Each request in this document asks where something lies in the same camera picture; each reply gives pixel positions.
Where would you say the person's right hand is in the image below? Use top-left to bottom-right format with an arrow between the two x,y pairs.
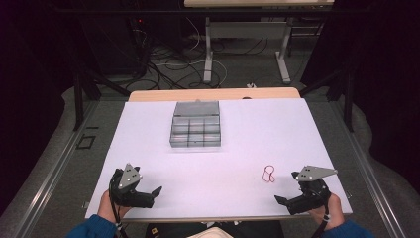
308,192 -> 346,231

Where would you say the aluminium floor rail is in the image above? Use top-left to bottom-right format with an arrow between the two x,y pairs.
12,100 -> 101,238
329,101 -> 408,238

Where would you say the black metal stand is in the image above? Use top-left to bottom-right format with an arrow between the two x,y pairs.
71,63 -> 132,132
298,63 -> 357,134

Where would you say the red rubber band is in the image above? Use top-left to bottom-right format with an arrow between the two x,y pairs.
262,165 -> 276,184

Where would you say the hand-held gripper black cable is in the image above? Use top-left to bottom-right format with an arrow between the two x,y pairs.
310,197 -> 332,238
109,184 -> 130,238

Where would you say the white-legged desk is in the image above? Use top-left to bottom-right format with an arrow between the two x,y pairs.
183,0 -> 336,85

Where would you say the tangle of black floor cables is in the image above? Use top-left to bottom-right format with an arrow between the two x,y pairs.
130,18 -> 232,91

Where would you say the black floor socket frame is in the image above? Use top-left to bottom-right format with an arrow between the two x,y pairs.
75,134 -> 97,150

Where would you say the person's left hand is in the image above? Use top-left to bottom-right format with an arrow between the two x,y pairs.
97,189 -> 132,224

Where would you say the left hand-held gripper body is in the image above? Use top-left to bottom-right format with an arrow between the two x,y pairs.
109,163 -> 156,209

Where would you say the left hand-held gripper black cable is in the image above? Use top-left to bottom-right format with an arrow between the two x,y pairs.
109,184 -> 130,238

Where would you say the clear plastic compartment box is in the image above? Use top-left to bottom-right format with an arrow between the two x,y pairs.
168,100 -> 223,149

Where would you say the right hand-held gripper black cable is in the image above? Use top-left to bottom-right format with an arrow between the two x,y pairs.
310,197 -> 332,238

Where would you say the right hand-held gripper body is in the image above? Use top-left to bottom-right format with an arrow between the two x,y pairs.
286,165 -> 339,216

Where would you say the black computer tower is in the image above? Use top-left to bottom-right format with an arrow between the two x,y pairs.
78,14 -> 151,76

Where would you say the white floor cable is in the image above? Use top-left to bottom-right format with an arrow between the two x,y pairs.
154,16 -> 230,87

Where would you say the white table mat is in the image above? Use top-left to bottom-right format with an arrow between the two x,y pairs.
84,97 -> 354,220

